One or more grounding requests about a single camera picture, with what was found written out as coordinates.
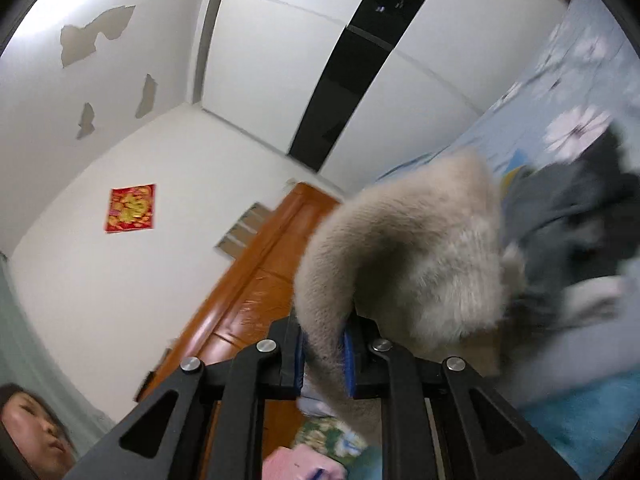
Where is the beige fuzzy cartoon sweater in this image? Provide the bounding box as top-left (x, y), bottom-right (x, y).
top-left (293, 151), bottom-right (524, 444)

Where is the dark grey clothes pile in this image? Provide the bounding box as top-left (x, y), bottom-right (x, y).
top-left (502, 129), bottom-right (639, 334)

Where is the pink cloth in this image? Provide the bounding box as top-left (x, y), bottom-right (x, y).
top-left (262, 444), bottom-right (347, 480)

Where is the wooden bed headboard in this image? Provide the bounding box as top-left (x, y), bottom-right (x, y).
top-left (133, 182), bottom-right (343, 480)

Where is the teal floral bed blanket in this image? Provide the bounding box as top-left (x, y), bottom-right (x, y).
top-left (290, 368), bottom-right (640, 480)

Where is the person's head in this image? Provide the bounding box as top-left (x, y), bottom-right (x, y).
top-left (1, 382), bottom-right (76, 479)

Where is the white black wardrobe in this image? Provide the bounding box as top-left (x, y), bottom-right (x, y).
top-left (201, 0), bottom-right (570, 192)

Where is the light blue floral quilt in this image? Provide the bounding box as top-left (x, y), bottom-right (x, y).
top-left (380, 0), bottom-right (639, 180)

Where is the red gold wall decoration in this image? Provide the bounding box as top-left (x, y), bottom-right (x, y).
top-left (104, 184), bottom-right (156, 234)

